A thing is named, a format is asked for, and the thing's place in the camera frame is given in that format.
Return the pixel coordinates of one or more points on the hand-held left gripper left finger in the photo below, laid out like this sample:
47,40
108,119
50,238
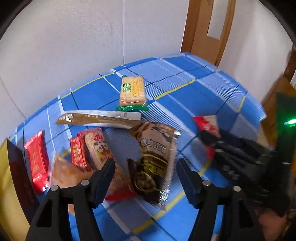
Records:
108,180

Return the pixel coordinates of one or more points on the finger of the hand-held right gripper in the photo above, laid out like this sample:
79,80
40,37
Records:
235,144
238,166

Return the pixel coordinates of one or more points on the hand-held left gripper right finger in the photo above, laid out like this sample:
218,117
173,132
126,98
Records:
185,183

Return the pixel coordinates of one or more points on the tan and red biscuit packet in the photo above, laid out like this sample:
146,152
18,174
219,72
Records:
97,148

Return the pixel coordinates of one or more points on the red and white snack packet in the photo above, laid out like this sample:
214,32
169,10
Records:
205,124

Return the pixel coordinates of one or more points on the dark brown clear snack packet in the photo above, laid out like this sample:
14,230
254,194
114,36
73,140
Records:
152,157

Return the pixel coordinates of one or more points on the clear orange snack packet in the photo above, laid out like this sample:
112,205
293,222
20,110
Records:
67,173

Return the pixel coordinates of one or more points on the long brown and silver packet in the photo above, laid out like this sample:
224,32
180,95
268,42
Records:
92,118

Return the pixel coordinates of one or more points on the dark box with gold inside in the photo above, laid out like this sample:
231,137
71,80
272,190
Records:
18,176

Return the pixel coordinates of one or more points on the brown wooden furniture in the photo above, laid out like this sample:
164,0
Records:
277,90

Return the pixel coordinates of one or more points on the blue plaid blanket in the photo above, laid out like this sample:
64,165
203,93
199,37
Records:
185,92

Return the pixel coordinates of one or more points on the cracker packet with green end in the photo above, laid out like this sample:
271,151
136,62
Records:
133,90

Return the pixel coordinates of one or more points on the wooden door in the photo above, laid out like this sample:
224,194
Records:
198,27

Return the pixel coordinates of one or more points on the white paper on door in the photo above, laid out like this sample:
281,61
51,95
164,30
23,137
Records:
218,18

